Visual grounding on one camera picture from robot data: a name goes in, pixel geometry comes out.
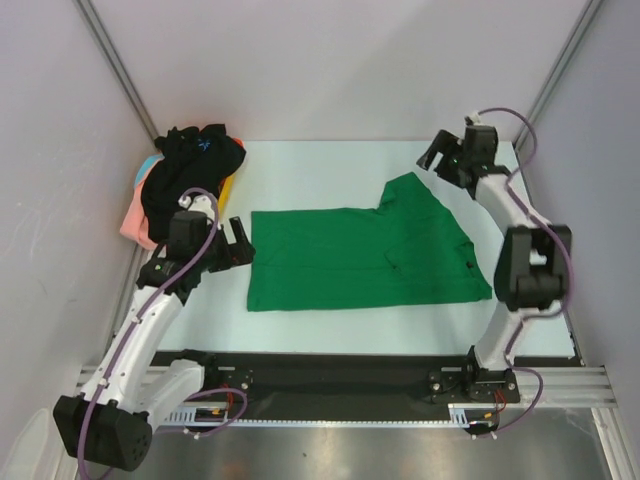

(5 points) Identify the green t-shirt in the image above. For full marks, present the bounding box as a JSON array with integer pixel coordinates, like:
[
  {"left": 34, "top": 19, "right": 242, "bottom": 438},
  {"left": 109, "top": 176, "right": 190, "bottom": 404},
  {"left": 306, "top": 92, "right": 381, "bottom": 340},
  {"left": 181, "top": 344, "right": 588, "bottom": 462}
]
[{"left": 247, "top": 173, "right": 493, "bottom": 312}]

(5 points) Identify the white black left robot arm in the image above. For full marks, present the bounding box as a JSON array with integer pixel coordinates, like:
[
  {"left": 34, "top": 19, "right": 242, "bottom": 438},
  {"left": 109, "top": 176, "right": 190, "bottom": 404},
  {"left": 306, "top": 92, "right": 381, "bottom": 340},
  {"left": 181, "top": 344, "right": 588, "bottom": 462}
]
[{"left": 53, "top": 187, "right": 255, "bottom": 479}]

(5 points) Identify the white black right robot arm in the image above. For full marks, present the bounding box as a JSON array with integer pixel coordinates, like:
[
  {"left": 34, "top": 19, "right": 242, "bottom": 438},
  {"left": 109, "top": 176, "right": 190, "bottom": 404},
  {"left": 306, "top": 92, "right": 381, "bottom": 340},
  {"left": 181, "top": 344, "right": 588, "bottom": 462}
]
[{"left": 417, "top": 113, "right": 573, "bottom": 403}]

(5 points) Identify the yellow t-shirt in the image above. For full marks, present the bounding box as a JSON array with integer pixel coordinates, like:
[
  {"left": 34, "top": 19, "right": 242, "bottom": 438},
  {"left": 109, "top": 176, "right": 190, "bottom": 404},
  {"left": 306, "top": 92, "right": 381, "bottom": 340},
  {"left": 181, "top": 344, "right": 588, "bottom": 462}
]
[{"left": 218, "top": 175, "right": 235, "bottom": 214}]

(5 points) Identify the pink t-shirt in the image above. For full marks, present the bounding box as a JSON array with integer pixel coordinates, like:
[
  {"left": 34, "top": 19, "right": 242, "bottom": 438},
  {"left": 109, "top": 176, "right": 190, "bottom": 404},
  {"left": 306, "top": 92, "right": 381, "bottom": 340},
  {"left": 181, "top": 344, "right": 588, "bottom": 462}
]
[{"left": 119, "top": 183, "right": 157, "bottom": 251}]

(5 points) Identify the black t-shirt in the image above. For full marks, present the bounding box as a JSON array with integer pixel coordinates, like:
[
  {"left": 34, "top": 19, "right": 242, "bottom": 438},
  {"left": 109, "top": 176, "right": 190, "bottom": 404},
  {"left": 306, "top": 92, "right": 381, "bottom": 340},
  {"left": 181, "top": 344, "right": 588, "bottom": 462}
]
[{"left": 141, "top": 124, "right": 246, "bottom": 243}]

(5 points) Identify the light blue t-shirt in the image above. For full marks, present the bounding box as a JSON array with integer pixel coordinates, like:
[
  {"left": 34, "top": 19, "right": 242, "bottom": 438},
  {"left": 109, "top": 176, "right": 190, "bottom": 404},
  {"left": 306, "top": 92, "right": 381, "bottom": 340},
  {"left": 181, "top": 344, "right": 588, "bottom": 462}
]
[{"left": 134, "top": 154, "right": 164, "bottom": 187}]

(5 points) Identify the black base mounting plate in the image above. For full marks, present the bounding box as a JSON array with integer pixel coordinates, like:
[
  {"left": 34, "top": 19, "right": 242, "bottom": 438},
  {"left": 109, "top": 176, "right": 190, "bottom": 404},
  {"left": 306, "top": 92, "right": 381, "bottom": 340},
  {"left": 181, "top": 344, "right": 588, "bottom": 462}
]
[{"left": 149, "top": 349, "right": 586, "bottom": 424}]

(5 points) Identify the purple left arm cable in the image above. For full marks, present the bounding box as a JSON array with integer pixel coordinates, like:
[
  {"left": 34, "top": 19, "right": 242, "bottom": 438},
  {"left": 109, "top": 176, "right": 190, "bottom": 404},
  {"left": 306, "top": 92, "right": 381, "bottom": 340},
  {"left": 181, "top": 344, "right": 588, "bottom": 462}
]
[{"left": 77, "top": 187, "right": 249, "bottom": 479}]

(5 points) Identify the white slotted cable duct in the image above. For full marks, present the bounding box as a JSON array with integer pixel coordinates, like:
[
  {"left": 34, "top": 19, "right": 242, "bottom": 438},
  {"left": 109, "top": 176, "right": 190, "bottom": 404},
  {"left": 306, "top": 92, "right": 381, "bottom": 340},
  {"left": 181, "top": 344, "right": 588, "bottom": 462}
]
[{"left": 159, "top": 398, "right": 496, "bottom": 431}]

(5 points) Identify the aluminium corner frame post right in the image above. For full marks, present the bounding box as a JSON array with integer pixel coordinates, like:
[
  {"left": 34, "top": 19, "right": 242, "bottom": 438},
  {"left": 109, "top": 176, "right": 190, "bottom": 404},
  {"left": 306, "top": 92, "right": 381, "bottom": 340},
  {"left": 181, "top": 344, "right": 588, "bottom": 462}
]
[{"left": 527, "top": 0, "right": 608, "bottom": 126}]

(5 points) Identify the aluminium corner frame post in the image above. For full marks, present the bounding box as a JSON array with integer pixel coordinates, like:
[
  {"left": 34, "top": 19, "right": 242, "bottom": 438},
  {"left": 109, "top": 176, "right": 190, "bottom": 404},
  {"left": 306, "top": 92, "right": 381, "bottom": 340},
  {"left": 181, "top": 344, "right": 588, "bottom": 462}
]
[
  {"left": 72, "top": 0, "right": 159, "bottom": 142},
  {"left": 527, "top": 0, "right": 608, "bottom": 126}
]

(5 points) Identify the aluminium corner frame post left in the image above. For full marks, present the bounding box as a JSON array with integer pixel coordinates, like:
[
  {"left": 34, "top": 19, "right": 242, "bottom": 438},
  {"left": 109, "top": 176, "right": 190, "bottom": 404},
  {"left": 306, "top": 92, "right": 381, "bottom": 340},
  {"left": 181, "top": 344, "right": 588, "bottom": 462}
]
[{"left": 72, "top": 0, "right": 159, "bottom": 142}]

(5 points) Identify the aluminium front rail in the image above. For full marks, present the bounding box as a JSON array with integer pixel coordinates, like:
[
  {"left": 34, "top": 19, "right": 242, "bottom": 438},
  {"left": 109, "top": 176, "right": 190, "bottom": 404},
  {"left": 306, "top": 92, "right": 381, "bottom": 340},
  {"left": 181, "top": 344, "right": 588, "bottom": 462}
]
[{"left": 76, "top": 366, "right": 617, "bottom": 408}]

